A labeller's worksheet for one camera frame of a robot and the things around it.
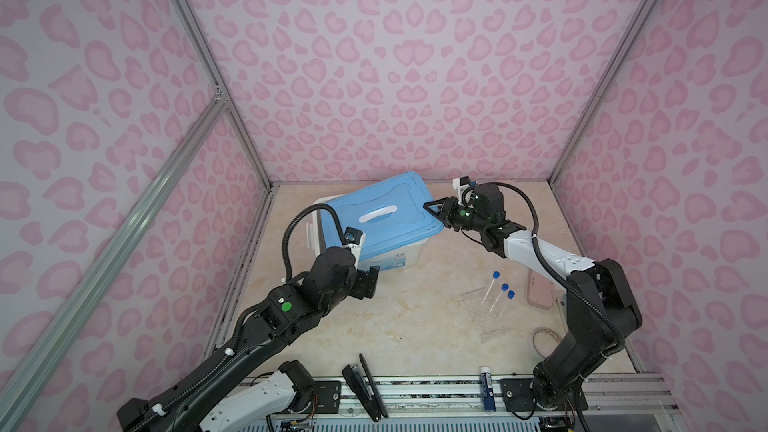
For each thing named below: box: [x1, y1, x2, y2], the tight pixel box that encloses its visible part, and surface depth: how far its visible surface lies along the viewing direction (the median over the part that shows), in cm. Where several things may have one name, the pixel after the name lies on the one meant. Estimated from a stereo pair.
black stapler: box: [342, 353, 389, 423], surface depth 75 cm
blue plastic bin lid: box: [322, 171, 444, 261], surface depth 86 cm
